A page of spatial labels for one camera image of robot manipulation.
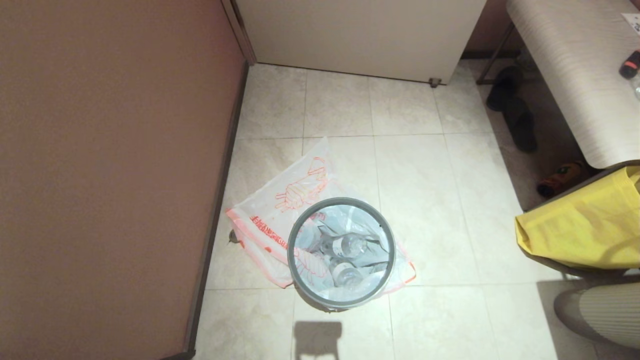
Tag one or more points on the black slipper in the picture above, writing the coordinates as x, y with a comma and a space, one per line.
521, 127
504, 87

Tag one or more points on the grey ribbed cushion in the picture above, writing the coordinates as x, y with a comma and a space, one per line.
605, 315

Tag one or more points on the black round trash bin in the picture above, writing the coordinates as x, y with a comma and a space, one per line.
334, 310

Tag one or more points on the white paper sheet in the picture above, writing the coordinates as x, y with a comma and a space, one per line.
633, 22

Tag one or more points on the white red-printed trash bag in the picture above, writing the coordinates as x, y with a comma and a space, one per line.
280, 210
320, 222

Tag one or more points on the yellow nonwoven bag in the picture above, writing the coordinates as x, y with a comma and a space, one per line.
585, 230

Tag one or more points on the black bottle with red band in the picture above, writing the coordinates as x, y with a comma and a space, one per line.
630, 64

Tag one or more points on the small metal floor doorstop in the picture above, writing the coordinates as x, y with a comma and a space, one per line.
233, 236

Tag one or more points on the clear labelled plastic bottle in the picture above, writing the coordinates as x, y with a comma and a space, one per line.
345, 246

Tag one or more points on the white door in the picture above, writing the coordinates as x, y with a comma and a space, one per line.
360, 35

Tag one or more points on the light woodgrain table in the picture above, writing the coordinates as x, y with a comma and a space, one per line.
575, 75

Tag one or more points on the small metal door fitting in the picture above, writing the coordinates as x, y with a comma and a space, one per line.
434, 82

